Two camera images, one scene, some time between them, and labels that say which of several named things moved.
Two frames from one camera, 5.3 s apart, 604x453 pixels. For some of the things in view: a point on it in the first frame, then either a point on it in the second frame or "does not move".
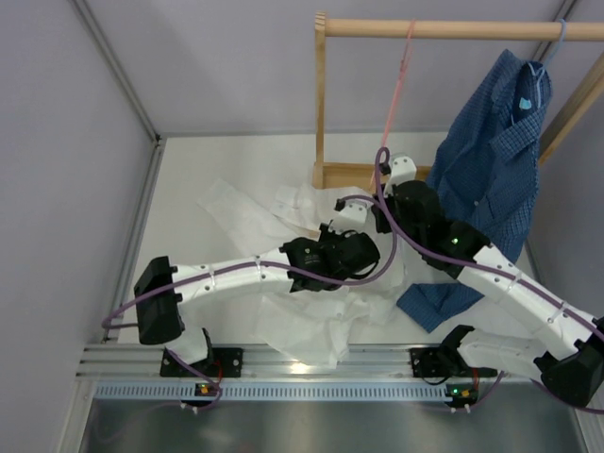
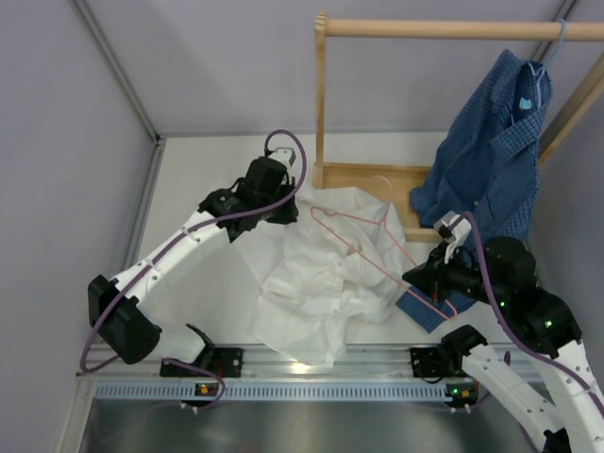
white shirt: [312, 327] does not move
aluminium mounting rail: [364, 361] does not move
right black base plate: [437, 361] does not move
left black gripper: [327, 231] -> [288, 216]
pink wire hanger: [399, 84] -> [404, 251]
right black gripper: [381, 225] -> [429, 279]
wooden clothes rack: [329, 174] does not move
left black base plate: [221, 362] does not move
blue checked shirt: [485, 166] does not move
